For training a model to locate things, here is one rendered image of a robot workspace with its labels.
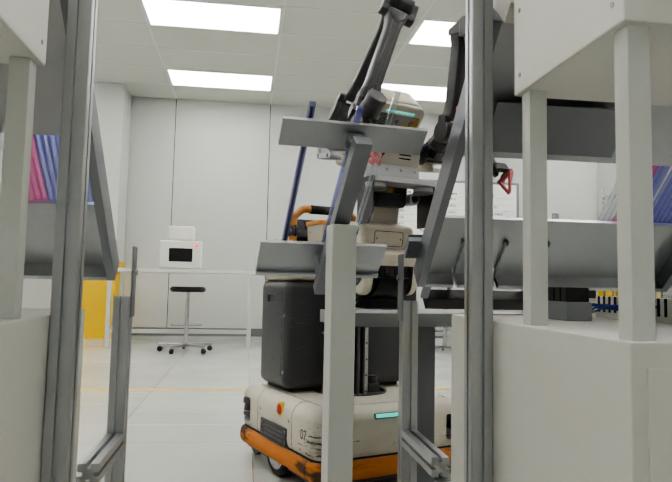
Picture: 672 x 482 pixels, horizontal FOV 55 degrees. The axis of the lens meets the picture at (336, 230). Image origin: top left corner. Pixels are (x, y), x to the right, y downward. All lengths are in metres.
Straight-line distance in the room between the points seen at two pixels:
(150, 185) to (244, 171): 1.19
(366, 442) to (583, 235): 0.97
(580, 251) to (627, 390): 0.99
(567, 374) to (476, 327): 0.27
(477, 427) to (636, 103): 0.62
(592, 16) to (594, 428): 0.53
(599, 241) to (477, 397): 0.73
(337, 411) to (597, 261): 0.80
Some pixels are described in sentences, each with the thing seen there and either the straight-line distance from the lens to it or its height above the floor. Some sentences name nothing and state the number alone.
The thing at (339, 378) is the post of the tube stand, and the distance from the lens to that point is 1.51.
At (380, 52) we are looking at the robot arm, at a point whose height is 1.35.
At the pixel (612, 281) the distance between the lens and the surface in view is 1.89.
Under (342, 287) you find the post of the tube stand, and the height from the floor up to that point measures 0.67.
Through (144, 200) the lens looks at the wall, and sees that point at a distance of 8.40.
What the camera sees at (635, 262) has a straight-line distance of 0.83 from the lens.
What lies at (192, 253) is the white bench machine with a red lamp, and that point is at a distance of 6.92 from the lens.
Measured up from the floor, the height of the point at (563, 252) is 0.77.
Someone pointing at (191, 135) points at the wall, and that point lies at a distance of 8.48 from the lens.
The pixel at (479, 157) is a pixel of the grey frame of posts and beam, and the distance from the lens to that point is 1.19.
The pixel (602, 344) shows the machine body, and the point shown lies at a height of 0.61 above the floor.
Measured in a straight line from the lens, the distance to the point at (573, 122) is 1.46.
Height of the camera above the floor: 0.68
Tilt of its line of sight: 5 degrees up
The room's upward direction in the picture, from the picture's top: 1 degrees clockwise
